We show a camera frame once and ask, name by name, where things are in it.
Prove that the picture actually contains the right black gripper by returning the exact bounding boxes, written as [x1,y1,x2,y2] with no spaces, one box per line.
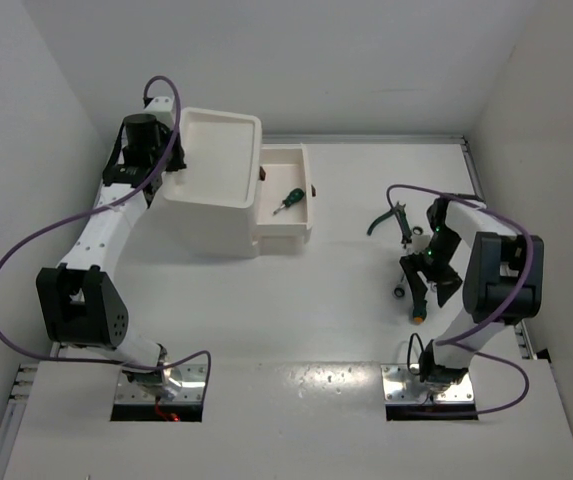
[400,228,462,311]

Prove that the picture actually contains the green orange stubby screwdriver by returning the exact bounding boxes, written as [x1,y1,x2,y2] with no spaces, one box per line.
[412,300,427,325]

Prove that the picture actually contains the white drawer cabinet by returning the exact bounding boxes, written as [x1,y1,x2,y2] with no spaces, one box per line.
[130,107,262,259]

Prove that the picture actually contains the green handled pliers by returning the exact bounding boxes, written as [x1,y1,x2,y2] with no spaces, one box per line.
[366,202,413,248]

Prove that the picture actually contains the green handled screwdriver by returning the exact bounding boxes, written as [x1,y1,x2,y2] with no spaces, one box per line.
[272,188,306,215]

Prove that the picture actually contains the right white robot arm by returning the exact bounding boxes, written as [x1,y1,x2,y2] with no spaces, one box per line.
[399,195,544,386]

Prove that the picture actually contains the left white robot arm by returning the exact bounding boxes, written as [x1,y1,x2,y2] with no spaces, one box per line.
[36,97,185,401]

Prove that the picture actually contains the long silver ratchet wrench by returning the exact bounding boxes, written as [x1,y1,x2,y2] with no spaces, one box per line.
[393,226,424,299]

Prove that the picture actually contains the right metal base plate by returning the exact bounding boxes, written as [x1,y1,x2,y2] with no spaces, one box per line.
[380,364,475,406]

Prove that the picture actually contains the metal base plate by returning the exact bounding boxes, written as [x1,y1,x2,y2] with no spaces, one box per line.
[380,364,475,406]
[114,364,207,405]

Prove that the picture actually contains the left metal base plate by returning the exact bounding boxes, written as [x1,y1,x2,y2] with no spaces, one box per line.
[114,364,207,405]

